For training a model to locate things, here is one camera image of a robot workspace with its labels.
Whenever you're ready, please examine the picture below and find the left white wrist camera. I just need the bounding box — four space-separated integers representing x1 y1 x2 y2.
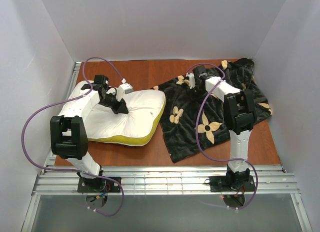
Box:
116 83 133 101

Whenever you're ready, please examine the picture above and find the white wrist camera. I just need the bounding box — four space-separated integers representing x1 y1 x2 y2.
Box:
186 72 196 89
116 83 133 101

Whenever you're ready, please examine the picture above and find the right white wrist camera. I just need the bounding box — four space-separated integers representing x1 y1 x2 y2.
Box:
186 72 196 89

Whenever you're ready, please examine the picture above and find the aluminium rail frame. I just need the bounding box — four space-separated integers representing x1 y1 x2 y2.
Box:
20 61 313 232

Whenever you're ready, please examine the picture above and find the black floral plush pillowcase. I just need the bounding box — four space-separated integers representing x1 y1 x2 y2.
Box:
153 58 272 163

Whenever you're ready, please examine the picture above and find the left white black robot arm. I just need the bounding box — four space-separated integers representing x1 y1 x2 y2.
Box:
50 75 133 191

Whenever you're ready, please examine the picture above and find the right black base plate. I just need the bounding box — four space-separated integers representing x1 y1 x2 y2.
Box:
208 176 256 192

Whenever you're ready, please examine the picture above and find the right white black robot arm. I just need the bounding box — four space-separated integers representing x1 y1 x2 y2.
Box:
188 65 257 191

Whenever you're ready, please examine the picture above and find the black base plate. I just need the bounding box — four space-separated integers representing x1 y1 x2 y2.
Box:
77 177 121 193
208 176 256 192

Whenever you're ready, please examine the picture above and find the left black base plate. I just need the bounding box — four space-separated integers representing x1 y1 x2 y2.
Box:
77 177 121 193

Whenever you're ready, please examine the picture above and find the white pillow with yellow edge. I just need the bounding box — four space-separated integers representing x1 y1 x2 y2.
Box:
59 81 166 146

